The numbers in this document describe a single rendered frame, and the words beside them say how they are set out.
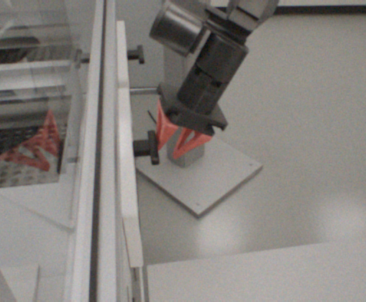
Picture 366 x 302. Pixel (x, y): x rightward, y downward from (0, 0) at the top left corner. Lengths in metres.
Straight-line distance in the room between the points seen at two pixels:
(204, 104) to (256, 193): 1.28
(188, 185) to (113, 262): 1.42
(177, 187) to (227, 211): 0.25
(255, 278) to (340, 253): 0.14
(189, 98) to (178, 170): 1.29
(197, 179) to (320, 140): 0.76
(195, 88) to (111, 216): 0.23
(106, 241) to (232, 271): 0.29
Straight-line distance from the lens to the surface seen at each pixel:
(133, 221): 0.45
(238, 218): 1.67
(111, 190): 0.38
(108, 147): 0.43
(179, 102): 0.53
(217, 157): 1.89
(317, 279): 0.62
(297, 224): 1.70
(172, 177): 1.78
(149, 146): 0.56
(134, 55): 0.82
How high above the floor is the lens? 1.26
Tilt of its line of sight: 39 degrees down
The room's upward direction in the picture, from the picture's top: straight up
